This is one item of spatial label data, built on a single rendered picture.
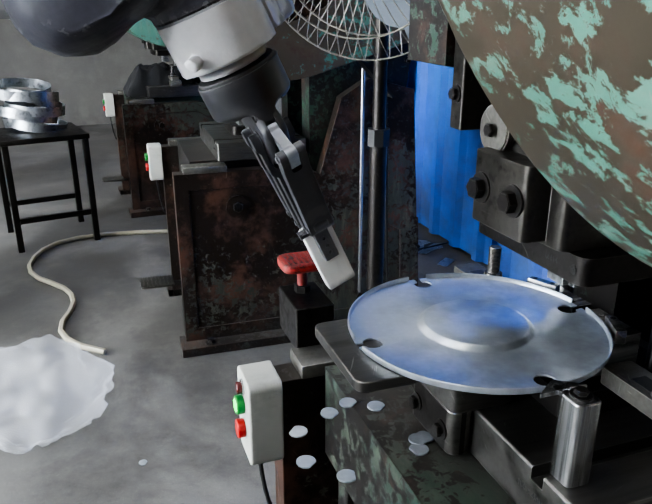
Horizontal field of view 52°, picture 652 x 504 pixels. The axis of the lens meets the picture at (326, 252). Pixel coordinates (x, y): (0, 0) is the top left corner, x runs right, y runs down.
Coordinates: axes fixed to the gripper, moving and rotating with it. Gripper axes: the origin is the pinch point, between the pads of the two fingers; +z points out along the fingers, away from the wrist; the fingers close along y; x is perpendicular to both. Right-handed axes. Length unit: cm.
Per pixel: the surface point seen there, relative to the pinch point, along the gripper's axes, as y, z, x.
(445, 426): 4.0, 24.2, 2.6
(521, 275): -155, 137, 95
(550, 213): 5.4, 6.3, 21.5
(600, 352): 10.3, 21.2, 19.6
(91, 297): -210, 72, -61
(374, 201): -85, 39, 30
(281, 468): -22.1, 39.3, -17.3
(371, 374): 5.7, 11.2, -2.4
